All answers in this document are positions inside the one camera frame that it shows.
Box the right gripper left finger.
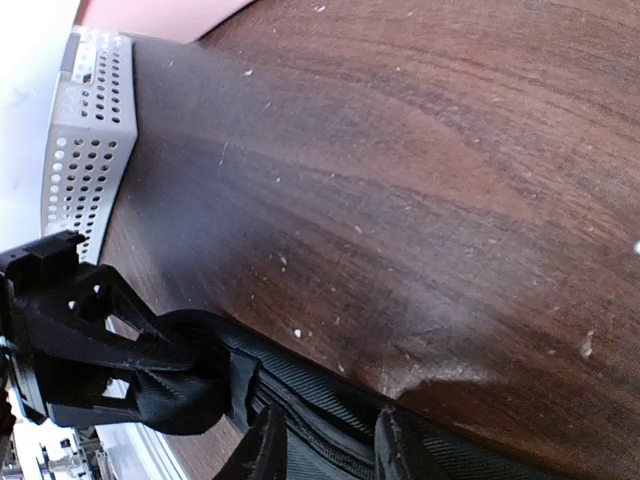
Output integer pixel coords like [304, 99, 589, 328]
[214, 405, 288, 480]

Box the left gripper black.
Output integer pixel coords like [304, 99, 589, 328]
[1, 230, 200, 428]

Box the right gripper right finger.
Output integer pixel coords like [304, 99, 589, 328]
[374, 407, 440, 479]

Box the black necktie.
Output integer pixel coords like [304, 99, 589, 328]
[153, 310, 550, 479]

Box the white perforated plastic basket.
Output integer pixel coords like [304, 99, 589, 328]
[40, 26, 138, 263]

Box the pink divided organizer tray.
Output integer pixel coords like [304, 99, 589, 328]
[75, 0, 252, 44]

